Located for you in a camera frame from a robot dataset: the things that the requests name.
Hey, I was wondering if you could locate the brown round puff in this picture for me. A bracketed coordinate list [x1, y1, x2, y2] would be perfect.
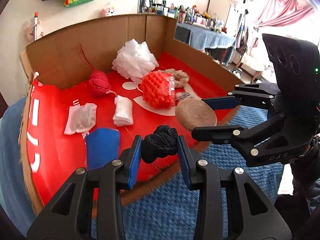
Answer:
[175, 98, 217, 131]

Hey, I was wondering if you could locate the black mesh ball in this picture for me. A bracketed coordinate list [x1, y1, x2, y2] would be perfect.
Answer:
[141, 125, 178, 164]

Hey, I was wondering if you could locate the blue cloth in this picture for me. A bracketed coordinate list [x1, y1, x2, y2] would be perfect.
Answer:
[85, 128, 120, 171]

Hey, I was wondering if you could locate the beige scrunchie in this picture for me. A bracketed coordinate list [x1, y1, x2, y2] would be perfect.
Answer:
[160, 68, 189, 88]

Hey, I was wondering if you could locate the red foam net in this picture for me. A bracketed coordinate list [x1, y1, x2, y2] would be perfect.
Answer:
[140, 71, 175, 109]

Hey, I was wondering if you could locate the white cloth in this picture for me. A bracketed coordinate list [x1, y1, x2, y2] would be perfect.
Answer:
[113, 95, 134, 126]

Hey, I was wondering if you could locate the white mesh bath pouf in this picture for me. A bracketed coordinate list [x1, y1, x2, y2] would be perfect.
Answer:
[112, 39, 159, 84]

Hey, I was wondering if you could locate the red knitted towel plush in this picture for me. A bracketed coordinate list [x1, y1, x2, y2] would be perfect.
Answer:
[78, 43, 118, 97]

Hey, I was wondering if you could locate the white rabbit hair clip card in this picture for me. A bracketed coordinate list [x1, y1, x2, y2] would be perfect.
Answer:
[133, 84, 201, 116]

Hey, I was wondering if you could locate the pink curtain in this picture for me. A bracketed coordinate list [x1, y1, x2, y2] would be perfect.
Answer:
[255, 0, 314, 29]

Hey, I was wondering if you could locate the table with blue cloth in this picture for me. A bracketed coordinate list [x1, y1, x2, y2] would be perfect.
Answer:
[175, 23, 236, 64]

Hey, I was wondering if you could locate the blue knitted blanket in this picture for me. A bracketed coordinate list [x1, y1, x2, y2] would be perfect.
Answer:
[1, 98, 284, 239]

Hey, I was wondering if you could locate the white mesh sachet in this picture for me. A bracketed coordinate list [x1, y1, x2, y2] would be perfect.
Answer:
[64, 103, 97, 135]

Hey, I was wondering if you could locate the cardboard box tray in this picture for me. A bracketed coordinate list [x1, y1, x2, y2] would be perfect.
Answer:
[18, 13, 245, 217]

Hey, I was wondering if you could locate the pink plush toy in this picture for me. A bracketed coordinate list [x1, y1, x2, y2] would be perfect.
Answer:
[101, 3, 116, 17]

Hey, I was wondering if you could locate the orange white pole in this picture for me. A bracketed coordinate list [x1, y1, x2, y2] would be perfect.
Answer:
[33, 12, 39, 41]

